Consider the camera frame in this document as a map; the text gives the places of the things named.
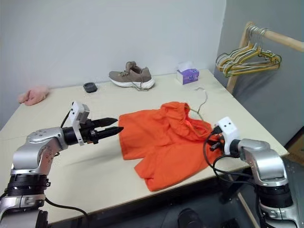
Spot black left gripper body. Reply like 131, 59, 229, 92
82, 119, 100, 145

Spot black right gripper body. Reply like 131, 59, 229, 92
209, 133, 226, 152

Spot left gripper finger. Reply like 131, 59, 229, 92
91, 117, 119, 128
95, 126, 124, 141

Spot pale wire hanger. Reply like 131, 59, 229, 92
187, 85, 213, 133

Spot orange shorts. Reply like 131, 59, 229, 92
118, 101, 223, 192

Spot black table leg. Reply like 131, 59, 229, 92
219, 174, 239, 204

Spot brown sneaker white sole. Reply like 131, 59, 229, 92
108, 61, 156, 92

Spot pink fluffy cloth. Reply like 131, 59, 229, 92
18, 85, 50, 106

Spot purple tissue pack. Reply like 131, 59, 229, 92
176, 61, 200, 86

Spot brown cardboard box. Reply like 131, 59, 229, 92
288, 140, 304, 165

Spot dark rounded shape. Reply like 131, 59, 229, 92
178, 208, 206, 228

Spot bunch of hangers on rack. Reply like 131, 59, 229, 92
223, 28, 282, 78

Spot wooden clothes rack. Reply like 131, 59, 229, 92
225, 21, 304, 95

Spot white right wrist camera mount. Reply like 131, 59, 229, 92
213, 116, 242, 156

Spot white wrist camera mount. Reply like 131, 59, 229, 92
213, 116, 242, 156
70, 101, 91, 146

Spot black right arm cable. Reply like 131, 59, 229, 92
203, 127, 258, 188

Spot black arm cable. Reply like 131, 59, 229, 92
44, 109, 89, 216
203, 127, 258, 188

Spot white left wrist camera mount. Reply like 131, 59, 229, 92
70, 101, 91, 146

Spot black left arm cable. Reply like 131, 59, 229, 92
44, 109, 89, 216

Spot black round ring holder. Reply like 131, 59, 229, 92
83, 82, 98, 94

